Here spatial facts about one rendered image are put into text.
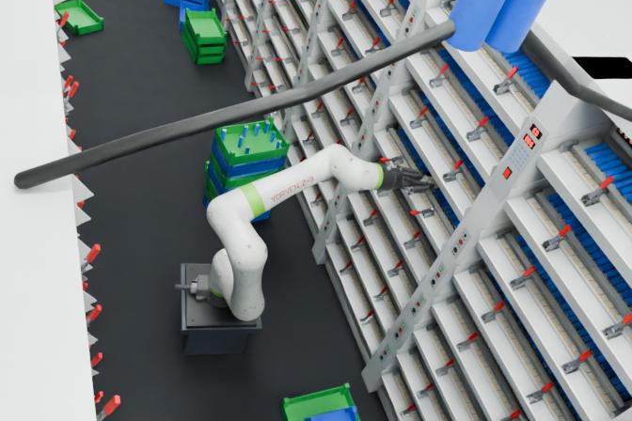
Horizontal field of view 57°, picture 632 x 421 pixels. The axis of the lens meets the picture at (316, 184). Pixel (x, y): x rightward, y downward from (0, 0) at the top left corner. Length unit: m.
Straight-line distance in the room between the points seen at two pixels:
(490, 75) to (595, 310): 0.73
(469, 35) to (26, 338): 0.69
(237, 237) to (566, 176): 0.97
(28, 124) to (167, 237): 2.08
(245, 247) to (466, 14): 1.17
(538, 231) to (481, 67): 0.53
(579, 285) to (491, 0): 1.00
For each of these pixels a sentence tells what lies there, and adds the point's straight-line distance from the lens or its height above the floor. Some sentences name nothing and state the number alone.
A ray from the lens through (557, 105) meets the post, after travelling 1.64.
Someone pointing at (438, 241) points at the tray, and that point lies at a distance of 2.10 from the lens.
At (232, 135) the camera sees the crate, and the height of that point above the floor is 0.48.
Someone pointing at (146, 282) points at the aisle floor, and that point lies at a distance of 2.86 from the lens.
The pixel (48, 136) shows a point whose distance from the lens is 0.97.
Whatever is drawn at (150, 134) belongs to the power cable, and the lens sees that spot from 0.84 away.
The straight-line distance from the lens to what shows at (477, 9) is 0.87.
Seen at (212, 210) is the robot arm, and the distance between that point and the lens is 1.93.
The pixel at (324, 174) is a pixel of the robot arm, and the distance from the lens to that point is 2.01.
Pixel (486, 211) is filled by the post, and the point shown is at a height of 1.21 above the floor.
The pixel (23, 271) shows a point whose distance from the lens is 0.81.
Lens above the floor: 2.38
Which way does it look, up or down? 44 degrees down
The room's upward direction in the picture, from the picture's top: 20 degrees clockwise
